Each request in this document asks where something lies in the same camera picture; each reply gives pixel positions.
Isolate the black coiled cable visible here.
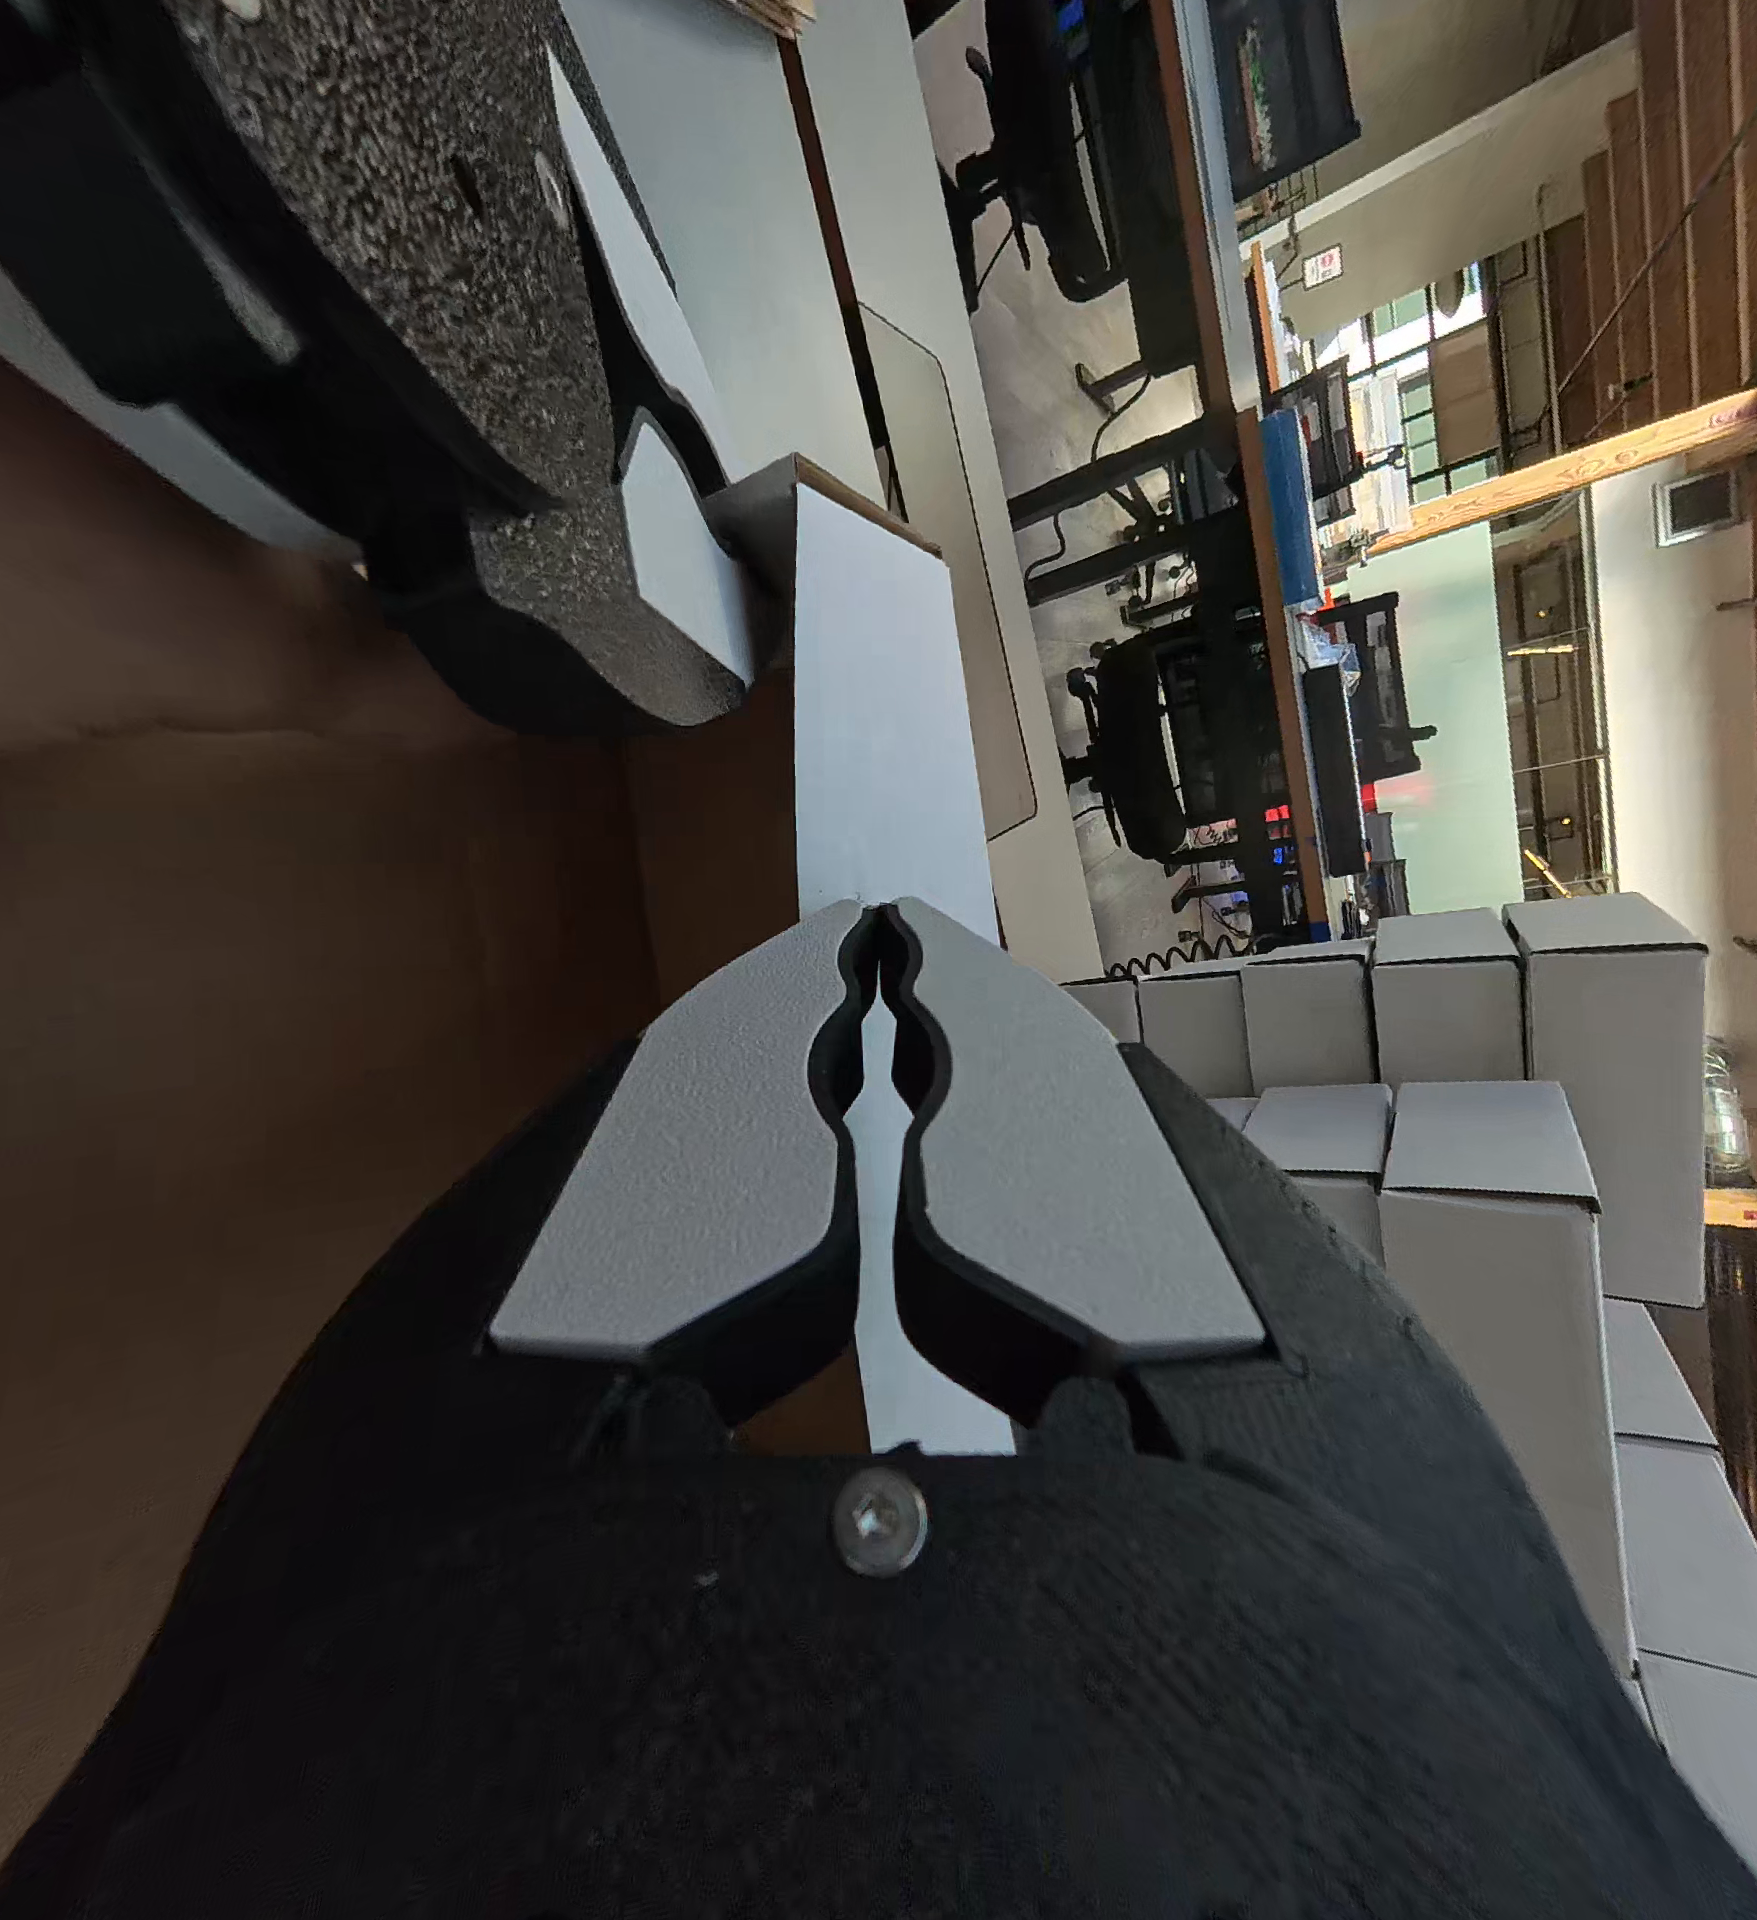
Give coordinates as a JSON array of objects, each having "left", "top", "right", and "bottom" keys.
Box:
[{"left": 1116, "top": 898, "right": 1260, "bottom": 974}]

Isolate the stack of white boxes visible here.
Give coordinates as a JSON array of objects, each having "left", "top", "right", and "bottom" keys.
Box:
[{"left": 1066, "top": 892, "right": 1757, "bottom": 1920}]

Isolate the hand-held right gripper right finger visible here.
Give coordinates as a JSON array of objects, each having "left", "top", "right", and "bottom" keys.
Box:
[{"left": 877, "top": 895, "right": 1274, "bottom": 1430}]

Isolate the white cardboard box brown inside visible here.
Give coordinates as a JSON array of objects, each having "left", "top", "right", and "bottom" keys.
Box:
[{"left": 0, "top": 293, "right": 1020, "bottom": 1920}]

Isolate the black computer monitor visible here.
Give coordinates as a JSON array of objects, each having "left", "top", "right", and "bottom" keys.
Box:
[{"left": 1301, "top": 659, "right": 1372, "bottom": 876}]

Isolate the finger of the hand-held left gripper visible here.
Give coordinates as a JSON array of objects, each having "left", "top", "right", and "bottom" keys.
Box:
[
  {"left": 542, "top": 45, "right": 742, "bottom": 488},
  {"left": 612, "top": 413, "right": 763, "bottom": 680}
]

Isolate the grey desk with black legs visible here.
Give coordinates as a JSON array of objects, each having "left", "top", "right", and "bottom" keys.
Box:
[{"left": 1146, "top": 0, "right": 1342, "bottom": 936}]

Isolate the grey desk cable cover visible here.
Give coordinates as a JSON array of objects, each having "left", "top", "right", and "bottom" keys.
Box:
[{"left": 860, "top": 304, "right": 1043, "bottom": 845}]

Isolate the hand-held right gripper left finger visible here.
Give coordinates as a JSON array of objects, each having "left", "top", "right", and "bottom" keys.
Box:
[{"left": 485, "top": 899, "right": 879, "bottom": 1430}]

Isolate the black mesh crate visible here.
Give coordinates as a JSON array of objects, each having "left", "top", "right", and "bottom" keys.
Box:
[{"left": 1275, "top": 360, "right": 1408, "bottom": 514}]

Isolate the black mesh office chair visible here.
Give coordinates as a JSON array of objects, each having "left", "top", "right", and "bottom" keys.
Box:
[{"left": 1209, "top": 0, "right": 1365, "bottom": 201}]

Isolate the blue tray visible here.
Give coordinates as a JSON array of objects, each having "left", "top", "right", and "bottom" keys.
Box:
[{"left": 1257, "top": 408, "right": 1324, "bottom": 606}]

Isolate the wooden column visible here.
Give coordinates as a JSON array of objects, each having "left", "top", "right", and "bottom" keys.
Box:
[{"left": 1358, "top": 376, "right": 1757, "bottom": 565}]

